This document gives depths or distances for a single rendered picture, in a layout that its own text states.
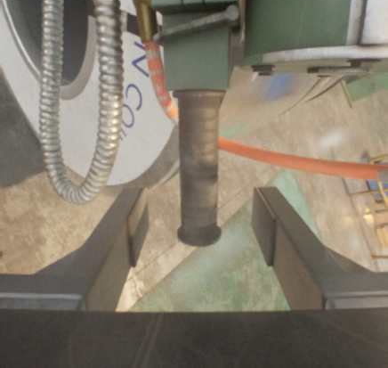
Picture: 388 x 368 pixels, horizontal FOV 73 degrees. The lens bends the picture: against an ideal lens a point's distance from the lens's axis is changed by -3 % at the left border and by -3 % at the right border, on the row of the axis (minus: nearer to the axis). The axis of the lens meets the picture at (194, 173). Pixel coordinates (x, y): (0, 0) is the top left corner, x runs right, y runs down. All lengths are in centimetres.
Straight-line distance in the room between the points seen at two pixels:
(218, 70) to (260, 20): 5
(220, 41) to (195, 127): 6
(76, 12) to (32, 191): 79
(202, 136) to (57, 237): 127
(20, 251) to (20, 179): 32
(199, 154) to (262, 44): 9
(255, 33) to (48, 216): 133
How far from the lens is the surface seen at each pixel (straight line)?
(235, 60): 46
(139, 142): 62
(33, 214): 143
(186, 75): 22
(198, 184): 22
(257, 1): 20
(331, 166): 25
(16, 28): 111
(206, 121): 21
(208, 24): 20
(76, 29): 118
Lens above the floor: 141
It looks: 49 degrees down
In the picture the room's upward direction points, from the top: 71 degrees clockwise
